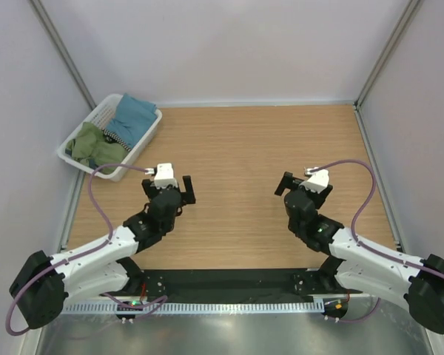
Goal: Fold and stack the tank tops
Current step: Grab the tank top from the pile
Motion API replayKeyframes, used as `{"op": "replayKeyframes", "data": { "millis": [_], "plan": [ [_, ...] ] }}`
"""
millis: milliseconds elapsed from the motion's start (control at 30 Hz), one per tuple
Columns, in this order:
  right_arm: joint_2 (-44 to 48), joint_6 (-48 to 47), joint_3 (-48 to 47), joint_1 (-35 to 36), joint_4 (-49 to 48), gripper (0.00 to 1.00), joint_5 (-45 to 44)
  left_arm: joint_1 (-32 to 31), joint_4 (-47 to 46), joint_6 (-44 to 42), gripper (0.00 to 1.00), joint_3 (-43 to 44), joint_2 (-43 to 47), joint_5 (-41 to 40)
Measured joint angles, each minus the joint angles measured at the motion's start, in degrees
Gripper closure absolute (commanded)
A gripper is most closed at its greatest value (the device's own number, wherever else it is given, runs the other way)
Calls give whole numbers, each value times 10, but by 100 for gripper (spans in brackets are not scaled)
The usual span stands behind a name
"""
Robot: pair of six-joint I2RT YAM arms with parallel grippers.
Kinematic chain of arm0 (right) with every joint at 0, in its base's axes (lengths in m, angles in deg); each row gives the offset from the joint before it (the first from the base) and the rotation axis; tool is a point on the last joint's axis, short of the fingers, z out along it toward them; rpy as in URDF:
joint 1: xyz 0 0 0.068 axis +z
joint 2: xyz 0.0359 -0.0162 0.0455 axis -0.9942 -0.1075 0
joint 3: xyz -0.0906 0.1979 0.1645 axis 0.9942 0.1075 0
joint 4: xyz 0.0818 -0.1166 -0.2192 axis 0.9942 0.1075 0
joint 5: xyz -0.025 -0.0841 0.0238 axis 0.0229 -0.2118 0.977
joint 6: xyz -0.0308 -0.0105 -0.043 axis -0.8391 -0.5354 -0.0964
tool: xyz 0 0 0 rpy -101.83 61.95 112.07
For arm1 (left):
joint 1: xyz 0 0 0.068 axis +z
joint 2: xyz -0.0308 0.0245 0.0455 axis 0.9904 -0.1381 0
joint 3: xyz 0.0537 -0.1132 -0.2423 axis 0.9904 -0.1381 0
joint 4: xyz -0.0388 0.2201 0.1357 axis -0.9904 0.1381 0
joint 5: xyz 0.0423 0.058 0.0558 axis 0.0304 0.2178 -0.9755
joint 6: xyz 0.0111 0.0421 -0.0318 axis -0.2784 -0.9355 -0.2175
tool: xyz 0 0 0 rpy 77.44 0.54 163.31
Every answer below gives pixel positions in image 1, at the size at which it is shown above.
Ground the left aluminium frame post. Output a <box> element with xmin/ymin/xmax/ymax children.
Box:
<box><xmin>28</xmin><ymin>0</ymin><xmax>96</xmax><ymax>109</ymax></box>

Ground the white slotted cable duct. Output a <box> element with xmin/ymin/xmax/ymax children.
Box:
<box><xmin>62</xmin><ymin>299</ymin><xmax>325</xmax><ymax>315</ymax></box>

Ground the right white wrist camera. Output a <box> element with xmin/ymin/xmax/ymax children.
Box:
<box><xmin>301</xmin><ymin>169</ymin><xmax>329</xmax><ymax>193</ymax></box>

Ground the white plastic laundry basket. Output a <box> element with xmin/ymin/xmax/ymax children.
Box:
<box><xmin>58</xmin><ymin>94</ymin><xmax>163</xmax><ymax>174</ymax></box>

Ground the right aluminium frame post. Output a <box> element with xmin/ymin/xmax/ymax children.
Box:
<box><xmin>354</xmin><ymin>0</ymin><xmax>423</xmax><ymax>111</ymax></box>

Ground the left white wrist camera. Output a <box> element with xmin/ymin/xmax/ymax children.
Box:
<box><xmin>153</xmin><ymin>163</ymin><xmax>178</xmax><ymax>189</ymax></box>

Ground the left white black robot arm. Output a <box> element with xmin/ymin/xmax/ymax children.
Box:
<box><xmin>6</xmin><ymin>175</ymin><xmax>195</xmax><ymax>336</ymax></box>

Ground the blue tank top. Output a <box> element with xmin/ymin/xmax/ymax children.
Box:
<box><xmin>104</xmin><ymin>93</ymin><xmax>158</xmax><ymax>149</ymax></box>

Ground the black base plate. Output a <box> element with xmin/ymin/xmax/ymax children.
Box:
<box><xmin>117</xmin><ymin>268</ymin><xmax>347</xmax><ymax>304</ymax></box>

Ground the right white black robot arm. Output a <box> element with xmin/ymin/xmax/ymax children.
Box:
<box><xmin>275</xmin><ymin>170</ymin><xmax>444</xmax><ymax>335</ymax></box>

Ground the green tank top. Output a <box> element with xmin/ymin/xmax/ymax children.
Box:
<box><xmin>64</xmin><ymin>122</ymin><xmax>128</xmax><ymax>170</ymax></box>

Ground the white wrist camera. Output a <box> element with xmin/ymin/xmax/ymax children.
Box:
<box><xmin>153</xmin><ymin>163</ymin><xmax>178</xmax><ymax>189</ymax></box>
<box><xmin>301</xmin><ymin>169</ymin><xmax>329</xmax><ymax>193</ymax></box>

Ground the black white striped tank top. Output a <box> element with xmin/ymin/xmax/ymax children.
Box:
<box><xmin>102</xmin><ymin>129</ymin><xmax>131</xmax><ymax>152</ymax></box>

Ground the aluminium frame post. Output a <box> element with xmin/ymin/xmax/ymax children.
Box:
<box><xmin>28</xmin><ymin>0</ymin><xmax>96</xmax><ymax>109</ymax></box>
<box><xmin>354</xmin><ymin>0</ymin><xmax>423</xmax><ymax>111</ymax></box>

